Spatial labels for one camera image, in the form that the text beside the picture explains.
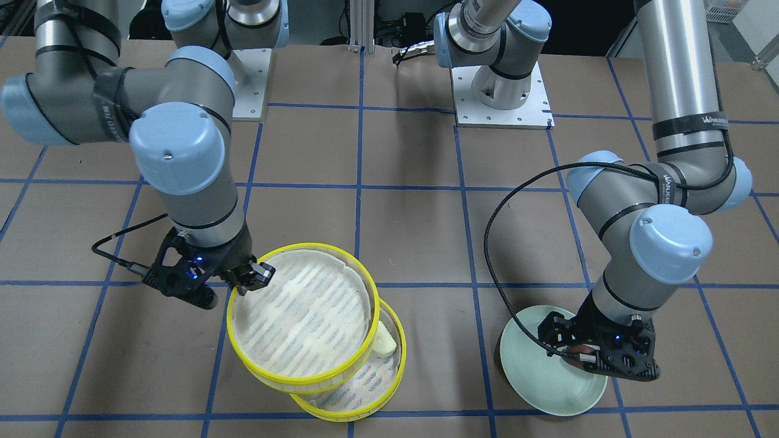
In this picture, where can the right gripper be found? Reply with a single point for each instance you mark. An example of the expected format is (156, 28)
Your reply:
(233, 258)

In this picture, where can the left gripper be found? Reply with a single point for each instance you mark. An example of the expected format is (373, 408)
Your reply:
(585, 326)

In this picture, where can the yellow bamboo steamer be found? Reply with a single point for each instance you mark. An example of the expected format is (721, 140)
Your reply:
(370, 388)
(313, 326)

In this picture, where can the white bun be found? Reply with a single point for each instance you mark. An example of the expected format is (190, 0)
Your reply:
(384, 344)

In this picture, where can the brown bun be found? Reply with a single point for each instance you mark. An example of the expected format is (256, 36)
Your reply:
(583, 349)

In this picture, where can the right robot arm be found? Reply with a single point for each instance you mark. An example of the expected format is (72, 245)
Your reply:
(177, 120)

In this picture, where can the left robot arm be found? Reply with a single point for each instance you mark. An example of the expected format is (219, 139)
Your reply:
(649, 216)

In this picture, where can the green plate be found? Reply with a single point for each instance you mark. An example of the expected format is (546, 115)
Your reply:
(546, 383)

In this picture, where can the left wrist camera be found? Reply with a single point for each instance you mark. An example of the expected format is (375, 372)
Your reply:
(557, 331)

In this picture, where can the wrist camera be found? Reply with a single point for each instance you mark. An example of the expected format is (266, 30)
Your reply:
(557, 331)
(186, 279)

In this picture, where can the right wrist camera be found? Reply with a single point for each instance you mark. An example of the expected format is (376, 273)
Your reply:
(186, 279)

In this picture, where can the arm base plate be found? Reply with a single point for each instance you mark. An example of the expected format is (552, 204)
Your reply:
(251, 68)
(485, 100)

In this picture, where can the aluminium frame post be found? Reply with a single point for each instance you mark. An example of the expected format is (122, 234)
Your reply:
(362, 26)

